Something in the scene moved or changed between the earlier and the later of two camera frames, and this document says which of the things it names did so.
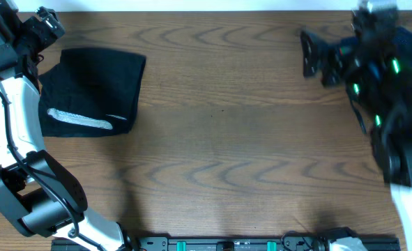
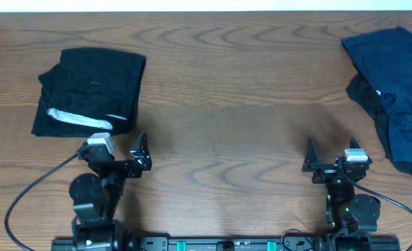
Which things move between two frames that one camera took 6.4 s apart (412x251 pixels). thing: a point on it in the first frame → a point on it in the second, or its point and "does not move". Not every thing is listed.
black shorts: (90, 92) does not move
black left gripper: (44, 26) → (120, 166)
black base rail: (238, 243) does not move
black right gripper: (330, 58) → (330, 166)
